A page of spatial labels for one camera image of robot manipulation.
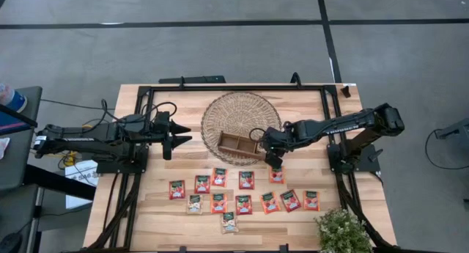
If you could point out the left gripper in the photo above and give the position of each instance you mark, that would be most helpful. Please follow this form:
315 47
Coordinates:
161 122

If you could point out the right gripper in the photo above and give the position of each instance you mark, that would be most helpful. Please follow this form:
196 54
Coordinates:
278 141

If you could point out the orange tea packet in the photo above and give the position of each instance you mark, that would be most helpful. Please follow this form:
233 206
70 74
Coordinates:
220 177
270 202
311 200
219 203
277 176

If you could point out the red tea packet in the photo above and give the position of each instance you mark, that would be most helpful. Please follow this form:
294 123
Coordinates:
290 200
202 184
243 205
246 180
177 189

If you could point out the beige tea packet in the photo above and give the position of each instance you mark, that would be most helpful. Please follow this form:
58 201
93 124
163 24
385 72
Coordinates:
229 222
194 204

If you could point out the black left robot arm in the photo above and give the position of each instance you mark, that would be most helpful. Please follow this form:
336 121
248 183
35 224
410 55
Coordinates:
91 135

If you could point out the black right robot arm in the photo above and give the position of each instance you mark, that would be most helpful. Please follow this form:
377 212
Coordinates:
329 127

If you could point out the wooden tea organizer box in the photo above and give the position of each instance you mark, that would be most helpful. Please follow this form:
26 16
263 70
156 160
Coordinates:
234 144

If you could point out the round woven placemat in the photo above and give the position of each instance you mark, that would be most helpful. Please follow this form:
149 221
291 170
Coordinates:
240 110

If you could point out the black power strip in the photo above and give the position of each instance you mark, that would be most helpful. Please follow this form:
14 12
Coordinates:
190 79

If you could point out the black table clamp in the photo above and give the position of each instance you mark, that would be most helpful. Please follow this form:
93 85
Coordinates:
345 91

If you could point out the white printed paper sheet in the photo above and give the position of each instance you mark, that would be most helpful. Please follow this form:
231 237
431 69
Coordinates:
78 172

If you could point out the green plant white flowers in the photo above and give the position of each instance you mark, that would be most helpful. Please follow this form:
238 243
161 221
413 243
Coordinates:
342 231

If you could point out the black desk crossbar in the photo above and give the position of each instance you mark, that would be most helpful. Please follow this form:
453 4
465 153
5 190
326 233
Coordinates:
58 181

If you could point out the grey side table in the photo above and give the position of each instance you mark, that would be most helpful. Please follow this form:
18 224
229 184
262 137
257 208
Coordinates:
22 154
18 216

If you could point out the blue binder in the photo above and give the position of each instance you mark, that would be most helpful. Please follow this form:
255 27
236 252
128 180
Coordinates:
11 122

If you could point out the blue and white bottle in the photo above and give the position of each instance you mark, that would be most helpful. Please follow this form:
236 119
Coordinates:
11 99

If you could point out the white tissue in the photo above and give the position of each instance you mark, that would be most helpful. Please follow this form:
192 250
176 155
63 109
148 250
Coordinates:
3 147

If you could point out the black computer mouse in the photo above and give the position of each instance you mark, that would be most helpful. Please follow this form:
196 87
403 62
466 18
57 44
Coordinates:
9 242

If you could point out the black aluminium table frame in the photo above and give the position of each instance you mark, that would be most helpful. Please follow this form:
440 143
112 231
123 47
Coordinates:
238 88

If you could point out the black table edge bracket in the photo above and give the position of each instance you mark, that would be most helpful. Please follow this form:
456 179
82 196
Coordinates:
182 249
284 248

